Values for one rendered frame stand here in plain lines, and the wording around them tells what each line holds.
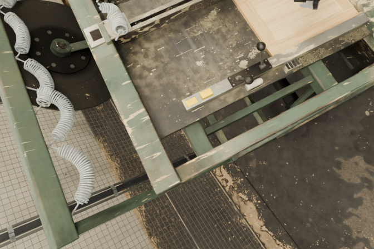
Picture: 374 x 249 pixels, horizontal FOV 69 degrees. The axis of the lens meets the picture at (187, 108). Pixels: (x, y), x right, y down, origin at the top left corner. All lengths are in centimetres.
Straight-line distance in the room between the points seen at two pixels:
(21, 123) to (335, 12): 154
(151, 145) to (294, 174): 209
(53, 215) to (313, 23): 142
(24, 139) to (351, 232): 264
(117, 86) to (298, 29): 87
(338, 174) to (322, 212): 44
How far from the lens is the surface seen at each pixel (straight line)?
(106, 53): 121
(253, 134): 112
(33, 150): 135
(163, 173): 102
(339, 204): 288
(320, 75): 140
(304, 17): 146
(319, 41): 139
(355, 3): 158
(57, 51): 171
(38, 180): 131
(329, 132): 266
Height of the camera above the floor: 241
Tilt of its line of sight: 41 degrees down
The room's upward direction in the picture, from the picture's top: 104 degrees counter-clockwise
